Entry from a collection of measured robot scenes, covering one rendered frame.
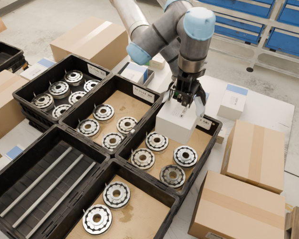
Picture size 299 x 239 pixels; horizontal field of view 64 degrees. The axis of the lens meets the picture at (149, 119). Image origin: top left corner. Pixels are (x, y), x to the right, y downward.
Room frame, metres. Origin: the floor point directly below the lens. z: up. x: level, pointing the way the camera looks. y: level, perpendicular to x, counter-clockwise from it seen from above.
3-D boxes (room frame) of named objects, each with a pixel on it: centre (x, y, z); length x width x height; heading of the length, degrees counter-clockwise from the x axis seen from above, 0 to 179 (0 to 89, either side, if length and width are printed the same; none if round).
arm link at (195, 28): (0.56, -0.11, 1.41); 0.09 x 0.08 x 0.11; 19
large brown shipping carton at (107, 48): (1.35, 0.40, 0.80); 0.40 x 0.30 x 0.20; 153
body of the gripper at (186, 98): (0.55, -0.11, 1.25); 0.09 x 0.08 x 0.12; 155
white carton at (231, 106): (0.99, -0.48, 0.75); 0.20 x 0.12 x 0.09; 158
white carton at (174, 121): (0.58, -0.12, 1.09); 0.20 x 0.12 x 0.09; 155
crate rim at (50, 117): (0.87, 0.42, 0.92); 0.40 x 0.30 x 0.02; 150
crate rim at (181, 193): (0.57, -0.10, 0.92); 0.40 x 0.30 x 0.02; 150
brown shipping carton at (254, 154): (0.58, -0.48, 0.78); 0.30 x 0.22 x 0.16; 161
